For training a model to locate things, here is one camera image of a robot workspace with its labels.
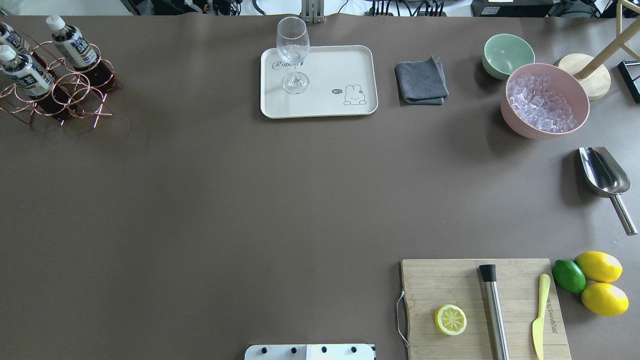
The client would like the lemon half slice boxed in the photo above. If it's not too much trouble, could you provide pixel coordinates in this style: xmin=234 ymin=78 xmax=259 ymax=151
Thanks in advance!
xmin=434 ymin=304 xmax=467 ymax=337

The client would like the yellow lemon right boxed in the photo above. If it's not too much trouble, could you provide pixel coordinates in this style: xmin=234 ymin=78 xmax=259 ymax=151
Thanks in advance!
xmin=581 ymin=282 xmax=630 ymax=317

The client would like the grey folded cloth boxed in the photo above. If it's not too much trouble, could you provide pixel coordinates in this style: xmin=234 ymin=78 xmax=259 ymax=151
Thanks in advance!
xmin=394 ymin=55 xmax=450 ymax=106

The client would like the green lime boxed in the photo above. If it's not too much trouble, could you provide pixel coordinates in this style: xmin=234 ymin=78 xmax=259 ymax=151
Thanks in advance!
xmin=551 ymin=259 xmax=586 ymax=294

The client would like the copper wire bottle basket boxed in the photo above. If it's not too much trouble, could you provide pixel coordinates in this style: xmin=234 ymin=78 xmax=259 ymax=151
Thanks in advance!
xmin=0 ymin=40 xmax=122 ymax=129

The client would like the wooden cup tree stand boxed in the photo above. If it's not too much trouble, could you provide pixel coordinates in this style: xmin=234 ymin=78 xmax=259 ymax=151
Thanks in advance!
xmin=555 ymin=0 xmax=640 ymax=101

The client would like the black glass rack tray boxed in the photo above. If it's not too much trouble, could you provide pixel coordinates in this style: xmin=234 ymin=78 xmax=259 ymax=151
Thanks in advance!
xmin=617 ymin=59 xmax=640 ymax=105

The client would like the white pedestal base plate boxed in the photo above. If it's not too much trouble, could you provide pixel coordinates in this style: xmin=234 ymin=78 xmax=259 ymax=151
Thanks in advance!
xmin=244 ymin=342 xmax=377 ymax=360

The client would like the yellow lemon left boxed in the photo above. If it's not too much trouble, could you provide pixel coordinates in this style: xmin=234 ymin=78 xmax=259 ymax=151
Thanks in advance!
xmin=574 ymin=250 xmax=623 ymax=283

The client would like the tea bottle white cap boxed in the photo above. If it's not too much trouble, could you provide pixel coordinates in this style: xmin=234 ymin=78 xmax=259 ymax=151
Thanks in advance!
xmin=45 ymin=14 xmax=117 ymax=94

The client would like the metal ice scoop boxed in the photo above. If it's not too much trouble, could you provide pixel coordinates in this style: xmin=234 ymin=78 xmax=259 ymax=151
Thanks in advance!
xmin=577 ymin=146 xmax=639 ymax=236

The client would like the pink bowl with ice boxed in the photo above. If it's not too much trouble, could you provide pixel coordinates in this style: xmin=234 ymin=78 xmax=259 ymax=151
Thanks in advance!
xmin=500 ymin=63 xmax=590 ymax=140

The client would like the yellow plastic knife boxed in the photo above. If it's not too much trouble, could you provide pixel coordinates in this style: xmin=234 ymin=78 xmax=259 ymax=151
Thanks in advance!
xmin=531 ymin=273 xmax=551 ymax=360

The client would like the green ceramic bowl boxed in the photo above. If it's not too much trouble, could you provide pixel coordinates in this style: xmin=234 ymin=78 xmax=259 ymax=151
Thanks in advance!
xmin=481 ymin=33 xmax=536 ymax=80

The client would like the yellow lemon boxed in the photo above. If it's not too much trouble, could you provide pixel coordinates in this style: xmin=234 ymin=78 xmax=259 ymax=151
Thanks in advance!
xmin=574 ymin=250 xmax=623 ymax=283
xmin=581 ymin=282 xmax=630 ymax=317

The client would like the wooden cutting board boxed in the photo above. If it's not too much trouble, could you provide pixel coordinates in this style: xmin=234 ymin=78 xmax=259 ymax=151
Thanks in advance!
xmin=401 ymin=259 xmax=552 ymax=360

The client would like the steel muddler black tip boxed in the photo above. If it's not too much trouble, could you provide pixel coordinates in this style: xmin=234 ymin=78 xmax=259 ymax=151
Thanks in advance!
xmin=478 ymin=264 xmax=511 ymax=360

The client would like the clear wine glass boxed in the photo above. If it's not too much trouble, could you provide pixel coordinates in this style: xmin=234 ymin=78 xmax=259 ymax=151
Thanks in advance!
xmin=276 ymin=16 xmax=310 ymax=95

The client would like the cream rabbit tray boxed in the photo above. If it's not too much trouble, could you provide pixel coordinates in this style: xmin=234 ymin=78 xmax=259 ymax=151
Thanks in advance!
xmin=260 ymin=45 xmax=378 ymax=119

